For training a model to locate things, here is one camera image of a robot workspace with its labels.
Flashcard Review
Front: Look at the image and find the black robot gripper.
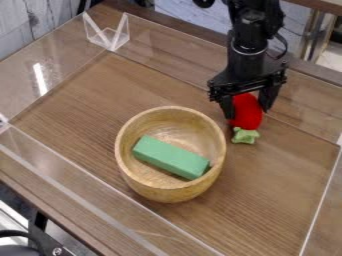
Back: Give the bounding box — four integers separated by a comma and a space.
207, 61, 288, 120

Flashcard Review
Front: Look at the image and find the red plush strawberry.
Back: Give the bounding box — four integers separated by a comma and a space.
228, 93, 263, 144

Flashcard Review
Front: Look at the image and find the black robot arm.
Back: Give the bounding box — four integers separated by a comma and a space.
207, 0, 288, 119

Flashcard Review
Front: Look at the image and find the wooden bowl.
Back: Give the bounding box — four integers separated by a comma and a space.
114, 106, 227, 203

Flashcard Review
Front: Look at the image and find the wooden background furniture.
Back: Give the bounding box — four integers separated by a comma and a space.
284, 0, 342, 62

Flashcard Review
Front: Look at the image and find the green rectangular block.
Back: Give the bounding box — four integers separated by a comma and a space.
132, 135, 209, 180

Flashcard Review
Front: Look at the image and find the black cable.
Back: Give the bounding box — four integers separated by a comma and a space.
271, 33, 289, 61

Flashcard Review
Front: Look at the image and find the clear acrylic corner bracket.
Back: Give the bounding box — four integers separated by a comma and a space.
81, 12, 129, 52

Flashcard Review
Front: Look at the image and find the black table leg frame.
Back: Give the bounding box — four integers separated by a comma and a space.
0, 209, 77, 256

